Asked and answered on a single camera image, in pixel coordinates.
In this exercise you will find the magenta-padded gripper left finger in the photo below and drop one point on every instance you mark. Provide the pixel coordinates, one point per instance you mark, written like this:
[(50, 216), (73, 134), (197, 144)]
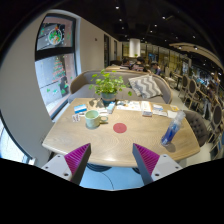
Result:
[(77, 160)]

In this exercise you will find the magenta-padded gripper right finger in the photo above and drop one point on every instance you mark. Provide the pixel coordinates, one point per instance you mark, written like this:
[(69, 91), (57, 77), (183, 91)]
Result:
[(146, 159)]

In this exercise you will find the clear blue-labelled drink bottle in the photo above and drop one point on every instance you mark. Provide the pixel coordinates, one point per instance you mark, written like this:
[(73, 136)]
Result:
[(171, 131)]

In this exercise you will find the flat round red coaster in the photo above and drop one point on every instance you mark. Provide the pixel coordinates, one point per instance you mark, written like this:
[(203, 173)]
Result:
[(119, 128)]

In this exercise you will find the light green mug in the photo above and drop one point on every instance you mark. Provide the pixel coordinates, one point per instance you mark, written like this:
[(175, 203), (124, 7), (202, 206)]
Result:
[(92, 119)]

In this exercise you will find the white box with orange print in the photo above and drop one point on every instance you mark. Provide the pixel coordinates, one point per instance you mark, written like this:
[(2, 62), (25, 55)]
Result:
[(146, 108)]

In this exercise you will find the white paper napkin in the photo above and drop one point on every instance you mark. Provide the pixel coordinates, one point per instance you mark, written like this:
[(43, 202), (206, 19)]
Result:
[(171, 114)]

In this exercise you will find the blue and white carton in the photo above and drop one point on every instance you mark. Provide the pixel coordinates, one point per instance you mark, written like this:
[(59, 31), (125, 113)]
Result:
[(80, 108)]

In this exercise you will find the small blue-white pack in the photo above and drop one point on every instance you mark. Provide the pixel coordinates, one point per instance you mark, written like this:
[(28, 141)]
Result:
[(158, 108)]

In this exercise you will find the yellow card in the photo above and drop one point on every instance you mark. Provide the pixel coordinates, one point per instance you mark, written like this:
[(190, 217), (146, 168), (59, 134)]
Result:
[(174, 108)]

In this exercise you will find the brown paper sheet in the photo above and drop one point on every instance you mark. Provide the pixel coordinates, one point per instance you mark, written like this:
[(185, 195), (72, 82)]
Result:
[(95, 103)]

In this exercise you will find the grey tufted armchair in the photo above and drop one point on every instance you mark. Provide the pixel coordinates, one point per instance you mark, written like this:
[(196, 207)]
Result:
[(197, 126)]

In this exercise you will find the small blue-white box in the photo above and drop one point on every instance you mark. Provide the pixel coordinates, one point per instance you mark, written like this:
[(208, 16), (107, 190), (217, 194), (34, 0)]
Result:
[(110, 107)]

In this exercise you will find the grey chevron cushion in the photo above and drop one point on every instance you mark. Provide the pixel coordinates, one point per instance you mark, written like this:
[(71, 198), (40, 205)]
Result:
[(146, 86)]

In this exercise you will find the green potted plant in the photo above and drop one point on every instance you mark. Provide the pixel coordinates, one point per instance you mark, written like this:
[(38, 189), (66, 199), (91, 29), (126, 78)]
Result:
[(108, 85)]

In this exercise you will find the group of round-backed chairs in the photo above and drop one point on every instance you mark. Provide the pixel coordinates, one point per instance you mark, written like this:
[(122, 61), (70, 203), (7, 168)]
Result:
[(191, 88)]

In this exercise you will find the window with festive stickers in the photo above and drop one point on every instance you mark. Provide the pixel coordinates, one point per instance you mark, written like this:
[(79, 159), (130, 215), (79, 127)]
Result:
[(55, 71)]

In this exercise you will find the person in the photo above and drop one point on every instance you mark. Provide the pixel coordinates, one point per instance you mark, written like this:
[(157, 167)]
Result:
[(140, 64), (126, 62), (155, 68)]

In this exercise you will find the group of ceiling lights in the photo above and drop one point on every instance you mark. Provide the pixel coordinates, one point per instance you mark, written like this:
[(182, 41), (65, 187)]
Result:
[(117, 7)]

